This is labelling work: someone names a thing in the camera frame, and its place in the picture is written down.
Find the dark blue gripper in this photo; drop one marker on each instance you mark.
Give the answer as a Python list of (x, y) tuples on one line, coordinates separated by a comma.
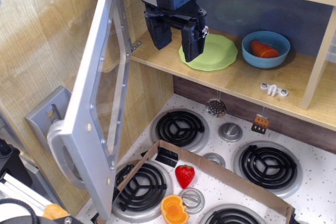
[(193, 40)]

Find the silver microwave door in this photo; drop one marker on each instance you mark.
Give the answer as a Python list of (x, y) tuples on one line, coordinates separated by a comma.
[(85, 144)]

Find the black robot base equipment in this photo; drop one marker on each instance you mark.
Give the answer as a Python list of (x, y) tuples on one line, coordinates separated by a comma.
[(19, 202)]

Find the green plate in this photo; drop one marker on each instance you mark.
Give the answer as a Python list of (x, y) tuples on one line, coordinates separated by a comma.
[(219, 52)]

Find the silver hanging strainer spoon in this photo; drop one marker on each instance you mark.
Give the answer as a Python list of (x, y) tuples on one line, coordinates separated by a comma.
[(216, 107)]

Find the orange carrot toy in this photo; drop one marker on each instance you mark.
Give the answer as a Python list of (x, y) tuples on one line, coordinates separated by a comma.
[(262, 50)]

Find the blue bowl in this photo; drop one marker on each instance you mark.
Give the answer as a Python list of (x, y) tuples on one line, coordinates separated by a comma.
[(273, 40)]

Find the black back-left stove burner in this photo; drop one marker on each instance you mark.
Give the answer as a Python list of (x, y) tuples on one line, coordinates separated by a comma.
[(183, 128)]

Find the white door latch clip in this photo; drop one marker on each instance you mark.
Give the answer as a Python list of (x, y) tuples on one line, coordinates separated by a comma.
[(273, 90)]

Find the silver back stove knob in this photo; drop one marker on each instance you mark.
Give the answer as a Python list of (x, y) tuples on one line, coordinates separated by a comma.
[(230, 132)]

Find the silver stove knob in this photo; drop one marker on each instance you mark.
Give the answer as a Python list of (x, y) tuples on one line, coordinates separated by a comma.
[(216, 159), (230, 132), (193, 199)]

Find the orange hanging spatula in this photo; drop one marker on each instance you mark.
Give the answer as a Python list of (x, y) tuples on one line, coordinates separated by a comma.
[(261, 122)]

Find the silver middle stove knob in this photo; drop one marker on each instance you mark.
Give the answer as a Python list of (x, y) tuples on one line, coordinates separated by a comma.
[(216, 159)]

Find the red strawberry toy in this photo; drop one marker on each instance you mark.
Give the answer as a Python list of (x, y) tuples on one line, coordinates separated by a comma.
[(184, 175)]

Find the brown cardboard barrier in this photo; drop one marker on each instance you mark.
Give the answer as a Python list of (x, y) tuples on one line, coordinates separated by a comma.
[(217, 184)]

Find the black front-left stove burner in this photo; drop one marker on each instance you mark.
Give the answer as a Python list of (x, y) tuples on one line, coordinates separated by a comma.
[(140, 201)]

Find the black back-right stove burner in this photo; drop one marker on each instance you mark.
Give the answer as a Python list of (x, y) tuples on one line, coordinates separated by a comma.
[(270, 166)]

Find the silver front stove knob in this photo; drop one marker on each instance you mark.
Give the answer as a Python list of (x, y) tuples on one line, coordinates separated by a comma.
[(193, 199)]

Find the orange half fruit toy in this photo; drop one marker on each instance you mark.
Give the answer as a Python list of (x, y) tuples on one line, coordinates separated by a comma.
[(173, 210)]

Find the black front-right stove burner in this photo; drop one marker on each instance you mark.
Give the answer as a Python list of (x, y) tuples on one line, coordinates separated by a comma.
[(231, 213)]

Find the yellow-orange toy at corner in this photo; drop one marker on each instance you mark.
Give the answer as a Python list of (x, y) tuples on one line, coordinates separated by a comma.
[(54, 211)]

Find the grey wall phone holder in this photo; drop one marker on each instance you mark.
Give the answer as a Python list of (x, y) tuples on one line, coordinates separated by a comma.
[(50, 110)]

